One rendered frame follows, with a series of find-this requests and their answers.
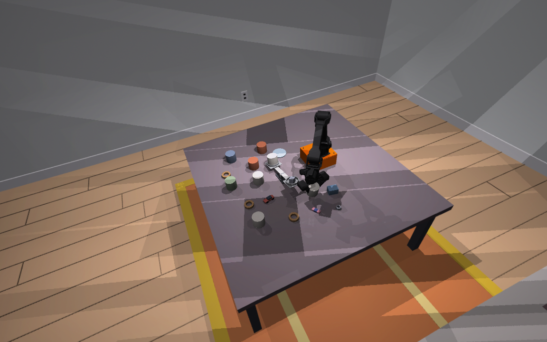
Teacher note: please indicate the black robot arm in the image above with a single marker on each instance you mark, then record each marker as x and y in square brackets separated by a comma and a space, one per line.
[320, 147]

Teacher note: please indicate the grey balance beam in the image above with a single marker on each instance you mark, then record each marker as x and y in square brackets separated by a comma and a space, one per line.
[282, 176]

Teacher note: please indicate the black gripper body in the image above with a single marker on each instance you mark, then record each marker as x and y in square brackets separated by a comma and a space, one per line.
[321, 176]

